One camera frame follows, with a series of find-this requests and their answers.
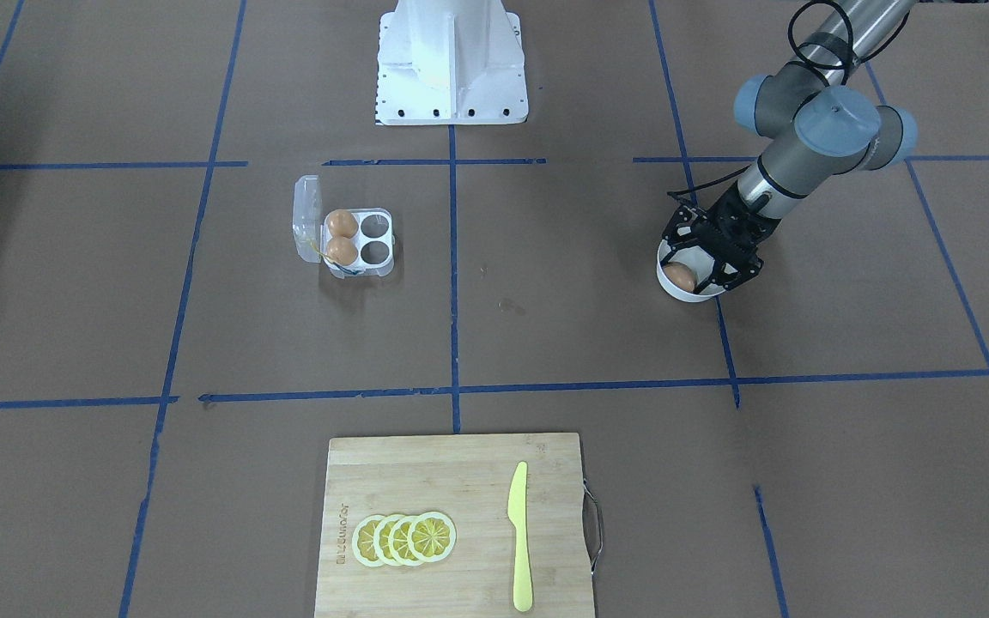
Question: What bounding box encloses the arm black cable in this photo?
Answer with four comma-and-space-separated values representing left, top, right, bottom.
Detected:
670, 0, 890, 207

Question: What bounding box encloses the brown egg in box front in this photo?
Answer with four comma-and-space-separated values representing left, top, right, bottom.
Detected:
325, 236, 360, 267

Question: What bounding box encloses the white bowl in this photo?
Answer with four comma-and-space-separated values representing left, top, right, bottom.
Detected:
655, 239, 726, 304

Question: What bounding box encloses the yellow plastic knife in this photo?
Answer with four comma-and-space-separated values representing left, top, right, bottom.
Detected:
507, 461, 534, 614

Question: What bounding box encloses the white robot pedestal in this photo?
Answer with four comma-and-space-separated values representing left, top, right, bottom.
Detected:
374, 1, 530, 126

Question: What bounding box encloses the clear plastic egg box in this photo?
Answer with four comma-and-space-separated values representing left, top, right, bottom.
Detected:
291, 175, 396, 279

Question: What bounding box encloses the wooden cutting board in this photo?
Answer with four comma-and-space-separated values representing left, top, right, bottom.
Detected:
313, 432, 596, 617

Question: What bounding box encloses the lemon slice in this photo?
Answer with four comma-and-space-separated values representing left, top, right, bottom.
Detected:
387, 515, 427, 567
352, 515, 385, 568
407, 510, 457, 564
373, 513, 402, 567

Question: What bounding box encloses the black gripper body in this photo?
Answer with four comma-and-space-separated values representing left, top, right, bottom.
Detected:
664, 185, 780, 266

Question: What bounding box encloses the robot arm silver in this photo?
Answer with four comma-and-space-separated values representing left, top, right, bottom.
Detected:
655, 1, 918, 304

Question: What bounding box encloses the brown egg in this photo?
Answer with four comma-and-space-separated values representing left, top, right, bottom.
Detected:
662, 262, 699, 294
325, 209, 360, 239
325, 236, 360, 267

